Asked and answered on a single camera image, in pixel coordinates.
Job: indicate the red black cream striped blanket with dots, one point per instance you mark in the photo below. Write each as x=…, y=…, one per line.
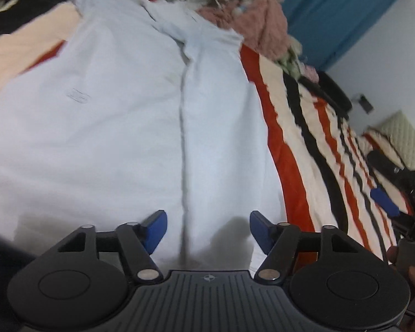
x=297, y=110

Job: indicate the beige quilted headboard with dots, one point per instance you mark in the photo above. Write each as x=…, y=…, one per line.
x=408, y=138

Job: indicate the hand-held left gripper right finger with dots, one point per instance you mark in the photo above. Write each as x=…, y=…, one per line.
x=261, y=231

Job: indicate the white t-shirt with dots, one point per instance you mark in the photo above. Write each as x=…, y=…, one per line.
x=107, y=128

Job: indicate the pink fluffy blanket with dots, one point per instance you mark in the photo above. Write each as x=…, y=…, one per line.
x=262, y=27

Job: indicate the black wall socket with charger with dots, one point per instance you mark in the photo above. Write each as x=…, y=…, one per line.
x=366, y=103

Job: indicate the plain green fleece blanket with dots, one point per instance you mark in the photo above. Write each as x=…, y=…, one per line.
x=290, y=55

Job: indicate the wide blue curtain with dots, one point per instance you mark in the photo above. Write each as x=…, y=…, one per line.
x=332, y=13

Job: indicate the black armchair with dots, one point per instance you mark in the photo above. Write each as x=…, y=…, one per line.
x=335, y=91

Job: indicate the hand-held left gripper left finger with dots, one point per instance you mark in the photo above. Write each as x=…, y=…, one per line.
x=155, y=231

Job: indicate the striped pillow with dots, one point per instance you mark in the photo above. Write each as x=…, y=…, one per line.
x=380, y=141

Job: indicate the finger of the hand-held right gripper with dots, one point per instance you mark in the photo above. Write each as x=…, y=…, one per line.
x=380, y=162
x=384, y=200

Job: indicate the small pink cloth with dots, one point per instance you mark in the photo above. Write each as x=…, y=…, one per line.
x=311, y=73

